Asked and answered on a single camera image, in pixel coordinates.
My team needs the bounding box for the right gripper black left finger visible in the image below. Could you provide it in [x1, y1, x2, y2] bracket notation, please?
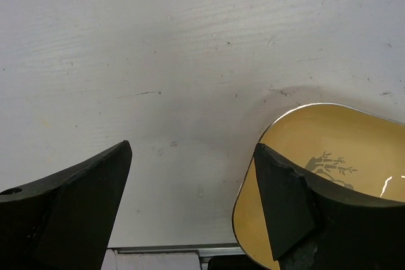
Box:
[1, 140, 132, 269]

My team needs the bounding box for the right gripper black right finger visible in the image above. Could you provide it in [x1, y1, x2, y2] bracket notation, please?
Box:
[253, 144, 404, 269]

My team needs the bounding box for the yellow panda square plate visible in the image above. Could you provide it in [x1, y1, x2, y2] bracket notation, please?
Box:
[232, 103, 404, 269]

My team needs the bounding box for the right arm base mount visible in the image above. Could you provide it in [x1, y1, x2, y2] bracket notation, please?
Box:
[101, 243, 244, 269]

